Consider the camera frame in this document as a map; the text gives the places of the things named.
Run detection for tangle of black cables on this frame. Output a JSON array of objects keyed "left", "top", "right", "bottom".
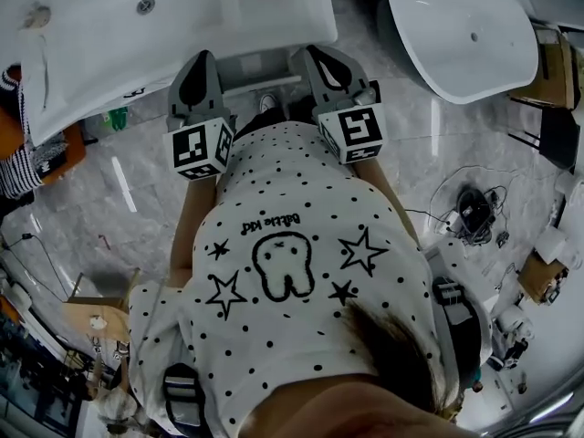
[{"left": 428, "top": 165, "right": 511, "bottom": 246}]

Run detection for white polka dot shirt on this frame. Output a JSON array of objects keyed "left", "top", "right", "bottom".
[{"left": 126, "top": 120, "right": 495, "bottom": 438}]

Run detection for black chair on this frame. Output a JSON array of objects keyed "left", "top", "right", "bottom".
[{"left": 506, "top": 92, "right": 583, "bottom": 172}]

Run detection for black trousers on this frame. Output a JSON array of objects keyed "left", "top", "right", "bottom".
[{"left": 235, "top": 96, "right": 321, "bottom": 140}]

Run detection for orange sofa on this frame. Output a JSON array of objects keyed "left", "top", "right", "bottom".
[{"left": 0, "top": 102, "right": 89, "bottom": 186}]

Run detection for black white striped blanket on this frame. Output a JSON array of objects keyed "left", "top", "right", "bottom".
[{"left": 0, "top": 64, "right": 68, "bottom": 200}]

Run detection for large cardboard box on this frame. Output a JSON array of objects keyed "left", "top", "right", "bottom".
[{"left": 530, "top": 22, "right": 579, "bottom": 112}]

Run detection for black grey shoulder strap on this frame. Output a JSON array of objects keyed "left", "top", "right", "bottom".
[
  {"left": 162, "top": 361, "right": 210, "bottom": 436},
  {"left": 430, "top": 275, "right": 475, "bottom": 333}
]

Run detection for white bathtub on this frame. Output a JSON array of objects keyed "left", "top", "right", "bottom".
[{"left": 384, "top": 0, "right": 540, "bottom": 106}]

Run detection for person's left forearm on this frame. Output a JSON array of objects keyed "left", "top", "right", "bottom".
[{"left": 167, "top": 173, "right": 221, "bottom": 290}]

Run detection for white vanity cabinet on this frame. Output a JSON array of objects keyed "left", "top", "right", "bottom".
[{"left": 19, "top": 0, "right": 339, "bottom": 149}]

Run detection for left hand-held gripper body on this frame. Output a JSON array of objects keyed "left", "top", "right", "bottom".
[{"left": 162, "top": 111, "right": 236, "bottom": 183}]

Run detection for clear glass cup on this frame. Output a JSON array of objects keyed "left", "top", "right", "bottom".
[{"left": 16, "top": 0, "right": 55, "bottom": 32}]

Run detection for green package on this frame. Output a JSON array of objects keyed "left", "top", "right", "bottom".
[{"left": 99, "top": 106, "right": 130, "bottom": 132}]

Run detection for wooden stool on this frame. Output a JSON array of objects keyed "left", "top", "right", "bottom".
[{"left": 60, "top": 266, "right": 143, "bottom": 351}]

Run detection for person's right forearm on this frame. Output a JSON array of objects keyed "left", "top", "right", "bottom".
[{"left": 354, "top": 156, "right": 424, "bottom": 251}]

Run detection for white box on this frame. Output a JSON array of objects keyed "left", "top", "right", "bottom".
[{"left": 532, "top": 224, "right": 570, "bottom": 265}]

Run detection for black round device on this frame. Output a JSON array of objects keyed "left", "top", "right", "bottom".
[{"left": 455, "top": 185, "right": 490, "bottom": 242}]

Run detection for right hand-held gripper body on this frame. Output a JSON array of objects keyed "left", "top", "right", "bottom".
[{"left": 318, "top": 81, "right": 388, "bottom": 166}]

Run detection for person's head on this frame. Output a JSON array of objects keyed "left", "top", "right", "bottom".
[{"left": 259, "top": 370, "right": 496, "bottom": 438}]

